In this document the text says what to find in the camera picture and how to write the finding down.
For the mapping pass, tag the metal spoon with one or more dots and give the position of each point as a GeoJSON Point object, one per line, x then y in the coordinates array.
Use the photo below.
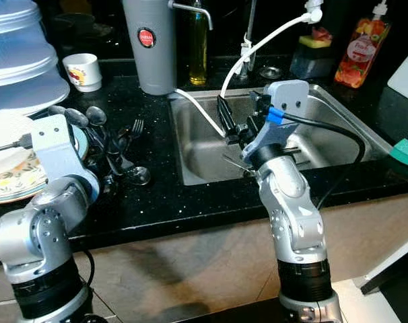
{"type": "Point", "coordinates": [96, 115]}
{"type": "Point", "coordinates": [57, 111]}
{"type": "Point", "coordinates": [139, 175]}

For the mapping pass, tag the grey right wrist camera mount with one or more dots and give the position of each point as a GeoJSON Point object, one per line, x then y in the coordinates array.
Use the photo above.
{"type": "Point", "coordinates": [288, 97]}

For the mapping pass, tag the metal fork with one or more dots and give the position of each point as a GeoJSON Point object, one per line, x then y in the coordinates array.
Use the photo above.
{"type": "Point", "coordinates": [137, 128]}
{"type": "Point", "coordinates": [234, 165]}

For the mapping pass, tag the floral patterned plate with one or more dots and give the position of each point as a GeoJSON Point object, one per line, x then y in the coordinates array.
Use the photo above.
{"type": "Point", "coordinates": [15, 187]}

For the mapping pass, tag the grey water dispenser with spout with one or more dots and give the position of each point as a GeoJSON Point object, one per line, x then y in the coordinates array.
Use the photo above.
{"type": "Point", "coordinates": [149, 57]}

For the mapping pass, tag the green scrub sponge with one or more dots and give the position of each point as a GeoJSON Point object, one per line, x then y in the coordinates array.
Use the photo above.
{"type": "Point", "coordinates": [404, 153]}

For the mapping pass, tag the stacked white plastic covers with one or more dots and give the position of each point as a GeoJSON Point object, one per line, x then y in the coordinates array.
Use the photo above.
{"type": "Point", "coordinates": [22, 64]}

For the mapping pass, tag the chrome faucet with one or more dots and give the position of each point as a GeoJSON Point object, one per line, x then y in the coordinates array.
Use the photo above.
{"type": "Point", "coordinates": [248, 37]}

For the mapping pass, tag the white printed cup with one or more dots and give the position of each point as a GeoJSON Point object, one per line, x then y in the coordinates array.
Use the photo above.
{"type": "Point", "coordinates": [83, 73]}

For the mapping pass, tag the white cutting board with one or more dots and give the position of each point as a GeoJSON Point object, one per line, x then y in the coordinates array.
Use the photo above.
{"type": "Point", "coordinates": [406, 77]}

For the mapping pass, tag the yellow oil glass bottle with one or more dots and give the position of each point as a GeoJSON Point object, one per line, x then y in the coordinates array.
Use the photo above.
{"type": "Point", "coordinates": [198, 54]}

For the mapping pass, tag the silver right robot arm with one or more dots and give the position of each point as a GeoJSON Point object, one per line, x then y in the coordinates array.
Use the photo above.
{"type": "Point", "coordinates": [295, 208]}

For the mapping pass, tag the stainless steel sink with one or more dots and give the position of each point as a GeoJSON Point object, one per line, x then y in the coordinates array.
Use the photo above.
{"type": "Point", "coordinates": [204, 151]}

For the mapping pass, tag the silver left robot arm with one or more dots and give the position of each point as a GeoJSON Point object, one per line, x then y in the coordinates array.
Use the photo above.
{"type": "Point", "coordinates": [39, 235]}

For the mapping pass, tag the plain white plate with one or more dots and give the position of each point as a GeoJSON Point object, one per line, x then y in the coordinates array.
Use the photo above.
{"type": "Point", "coordinates": [5, 141]}

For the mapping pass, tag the round metal sink strainer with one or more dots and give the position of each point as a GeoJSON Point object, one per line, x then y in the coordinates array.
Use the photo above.
{"type": "Point", "coordinates": [270, 72]}

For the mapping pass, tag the sponge holder with yellow sponge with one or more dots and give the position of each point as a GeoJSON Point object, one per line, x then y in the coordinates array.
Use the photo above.
{"type": "Point", "coordinates": [310, 57]}

